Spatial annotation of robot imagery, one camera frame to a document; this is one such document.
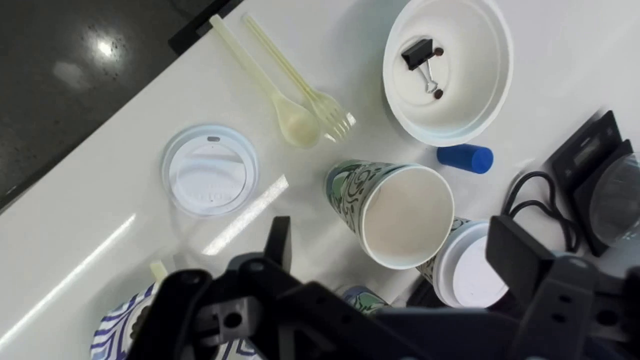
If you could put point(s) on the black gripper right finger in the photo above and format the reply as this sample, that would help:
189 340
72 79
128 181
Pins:
552 300

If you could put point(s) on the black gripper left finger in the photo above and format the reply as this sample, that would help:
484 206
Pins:
192 312

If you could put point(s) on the patterned paper cup without lid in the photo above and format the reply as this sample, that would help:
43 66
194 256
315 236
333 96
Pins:
400 213

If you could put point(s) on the white bowl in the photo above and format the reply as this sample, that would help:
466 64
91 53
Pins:
466 100

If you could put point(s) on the blue patterned plate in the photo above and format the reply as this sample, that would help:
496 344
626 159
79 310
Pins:
111 337

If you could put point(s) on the white plastic cup lid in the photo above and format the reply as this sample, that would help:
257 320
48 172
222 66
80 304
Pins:
211 170

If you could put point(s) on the blue plastic cylinder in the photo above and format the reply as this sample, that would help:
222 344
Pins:
466 159

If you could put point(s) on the cream plastic spoon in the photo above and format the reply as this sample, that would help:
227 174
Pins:
297 126

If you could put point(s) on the cream plastic fork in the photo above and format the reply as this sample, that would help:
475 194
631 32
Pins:
331 113

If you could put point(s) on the black binder clip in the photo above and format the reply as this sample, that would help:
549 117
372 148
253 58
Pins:
420 56

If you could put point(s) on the dark wood cabinet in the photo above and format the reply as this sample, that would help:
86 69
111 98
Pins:
201 22

